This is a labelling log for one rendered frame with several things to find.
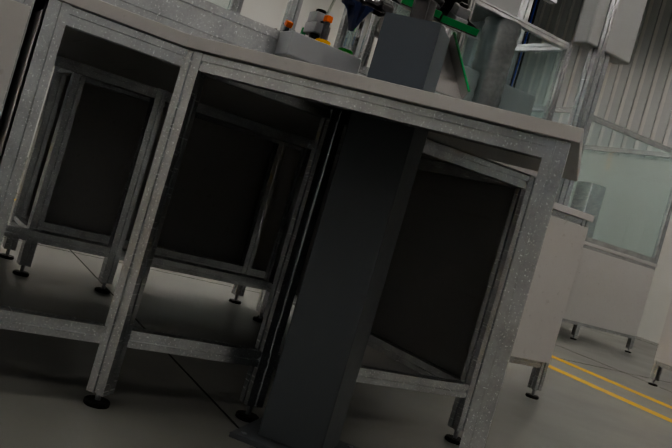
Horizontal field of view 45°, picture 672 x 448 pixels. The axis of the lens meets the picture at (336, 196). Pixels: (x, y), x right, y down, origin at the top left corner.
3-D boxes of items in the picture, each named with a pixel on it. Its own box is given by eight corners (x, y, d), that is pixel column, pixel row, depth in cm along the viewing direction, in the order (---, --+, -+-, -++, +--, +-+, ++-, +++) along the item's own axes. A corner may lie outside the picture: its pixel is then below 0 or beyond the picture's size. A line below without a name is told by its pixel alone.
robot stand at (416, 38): (418, 105, 190) (441, 23, 190) (362, 91, 194) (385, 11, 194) (428, 116, 204) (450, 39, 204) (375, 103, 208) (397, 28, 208)
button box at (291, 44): (356, 81, 208) (362, 58, 208) (286, 54, 196) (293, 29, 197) (341, 81, 214) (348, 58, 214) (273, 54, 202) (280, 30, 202)
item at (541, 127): (580, 143, 157) (584, 128, 157) (175, 44, 183) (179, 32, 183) (577, 181, 224) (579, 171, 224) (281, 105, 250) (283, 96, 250)
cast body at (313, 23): (326, 36, 226) (333, 12, 227) (313, 31, 224) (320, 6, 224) (311, 37, 234) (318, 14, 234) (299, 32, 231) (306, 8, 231)
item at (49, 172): (449, 355, 421) (495, 195, 422) (13, 275, 304) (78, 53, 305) (406, 335, 453) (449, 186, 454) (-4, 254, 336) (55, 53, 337)
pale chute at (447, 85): (461, 101, 244) (470, 90, 241) (424, 87, 239) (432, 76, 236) (447, 42, 263) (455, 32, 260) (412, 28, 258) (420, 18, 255)
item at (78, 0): (545, 180, 246) (547, 171, 246) (46, -6, 166) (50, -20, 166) (314, 141, 365) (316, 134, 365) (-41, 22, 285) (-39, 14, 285)
